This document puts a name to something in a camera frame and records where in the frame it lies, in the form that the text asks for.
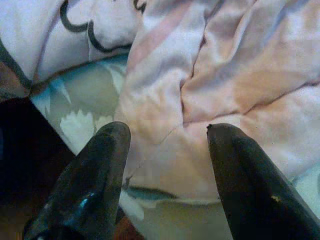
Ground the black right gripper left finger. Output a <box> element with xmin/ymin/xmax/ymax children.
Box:
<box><xmin>23</xmin><ymin>121</ymin><xmax>132</xmax><ymax>240</ymax></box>

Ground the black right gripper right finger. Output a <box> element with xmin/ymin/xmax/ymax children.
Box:
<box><xmin>206</xmin><ymin>122</ymin><xmax>320</xmax><ymax>240</ymax></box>

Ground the grey floral bed sheet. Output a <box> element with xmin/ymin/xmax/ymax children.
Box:
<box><xmin>29</xmin><ymin>53</ymin><xmax>320</xmax><ymax>240</ymax></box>

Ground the pink cartoon print blanket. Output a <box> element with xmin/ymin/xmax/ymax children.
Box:
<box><xmin>0</xmin><ymin>0</ymin><xmax>320</xmax><ymax>203</ymax></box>

